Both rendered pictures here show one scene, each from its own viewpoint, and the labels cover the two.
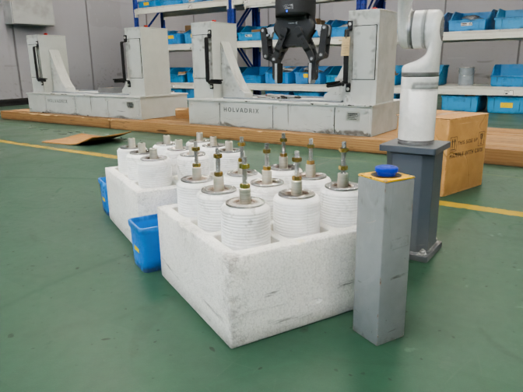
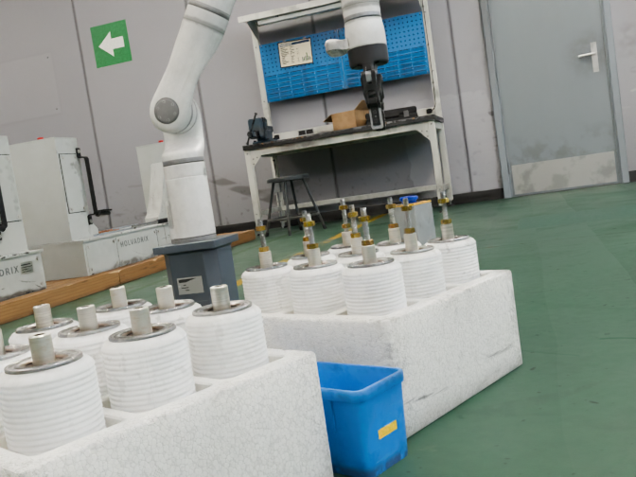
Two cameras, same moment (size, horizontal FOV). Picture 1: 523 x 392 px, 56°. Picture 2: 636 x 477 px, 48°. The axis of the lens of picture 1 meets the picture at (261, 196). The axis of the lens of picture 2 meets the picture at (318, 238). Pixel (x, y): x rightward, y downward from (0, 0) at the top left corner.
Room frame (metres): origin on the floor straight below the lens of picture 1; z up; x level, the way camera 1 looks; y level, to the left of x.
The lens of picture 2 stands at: (1.53, 1.19, 0.39)
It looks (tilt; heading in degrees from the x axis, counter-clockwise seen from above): 5 degrees down; 252
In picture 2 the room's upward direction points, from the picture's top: 8 degrees counter-clockwise
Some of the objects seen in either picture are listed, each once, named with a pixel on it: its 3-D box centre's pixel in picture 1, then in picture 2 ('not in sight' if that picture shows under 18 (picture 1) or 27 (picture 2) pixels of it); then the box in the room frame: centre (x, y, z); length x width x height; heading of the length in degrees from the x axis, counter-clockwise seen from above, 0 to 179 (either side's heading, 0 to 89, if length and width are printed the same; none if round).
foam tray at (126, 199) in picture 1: (181, 197); (111, 453); (1.54, 0.26, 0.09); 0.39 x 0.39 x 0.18; 29
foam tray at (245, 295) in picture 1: (268, 250); (370, 340); (1.07, -0.01, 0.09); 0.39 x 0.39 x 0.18; 30
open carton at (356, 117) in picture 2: not in sight; (350, 117); (-0.79, -4.54, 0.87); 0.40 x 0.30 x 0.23; 131
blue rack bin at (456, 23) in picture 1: (472, 21); not in sight; (5.35, -2.20, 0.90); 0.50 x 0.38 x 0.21; 144
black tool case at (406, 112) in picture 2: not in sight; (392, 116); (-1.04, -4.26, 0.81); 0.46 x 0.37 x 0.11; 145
